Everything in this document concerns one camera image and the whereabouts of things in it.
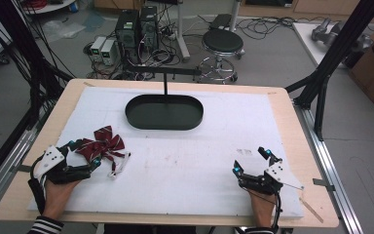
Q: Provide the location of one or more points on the white table mat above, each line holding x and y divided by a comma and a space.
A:
181, 175

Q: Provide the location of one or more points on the black flat device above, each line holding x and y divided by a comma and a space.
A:
220, 21

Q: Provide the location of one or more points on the person's right striped sleeve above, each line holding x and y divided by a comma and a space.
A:
259, 231

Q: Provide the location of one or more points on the person's striped sleeve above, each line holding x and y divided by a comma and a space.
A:
259, 231
47, 226

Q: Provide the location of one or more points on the strip of beige tape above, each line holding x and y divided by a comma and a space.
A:
311, 209

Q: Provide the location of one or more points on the black round stool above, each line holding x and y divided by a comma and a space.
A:
222, 48

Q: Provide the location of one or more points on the grey metal clamp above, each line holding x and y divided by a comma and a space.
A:
323, 184
21, 168

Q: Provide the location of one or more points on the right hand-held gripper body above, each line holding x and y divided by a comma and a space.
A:
274, 177

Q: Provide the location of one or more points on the person's left striped sleeve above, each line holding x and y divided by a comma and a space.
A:
47, 226

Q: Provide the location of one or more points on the person's left hand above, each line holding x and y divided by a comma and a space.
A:
58, 196

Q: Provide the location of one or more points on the white power supply unit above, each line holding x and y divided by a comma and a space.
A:
97, 48
108, 52

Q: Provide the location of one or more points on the black metal frame post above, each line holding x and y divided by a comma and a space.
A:
334, 61
22, 61

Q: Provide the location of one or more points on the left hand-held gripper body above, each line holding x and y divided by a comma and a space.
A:
50, 160

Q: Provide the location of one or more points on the black computer tower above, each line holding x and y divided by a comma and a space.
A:
149, 27
128, 31

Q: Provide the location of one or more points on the black stand with oval base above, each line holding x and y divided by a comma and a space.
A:
164, 113

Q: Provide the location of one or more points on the person's right hand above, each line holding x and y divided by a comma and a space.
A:
261, 208

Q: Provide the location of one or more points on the grey desk leg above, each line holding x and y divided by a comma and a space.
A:
181, 32

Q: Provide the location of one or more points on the red striped bow tie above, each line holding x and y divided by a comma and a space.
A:
102, 144

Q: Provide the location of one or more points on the aluminium rail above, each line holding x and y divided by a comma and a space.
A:
8, 159
329, 169

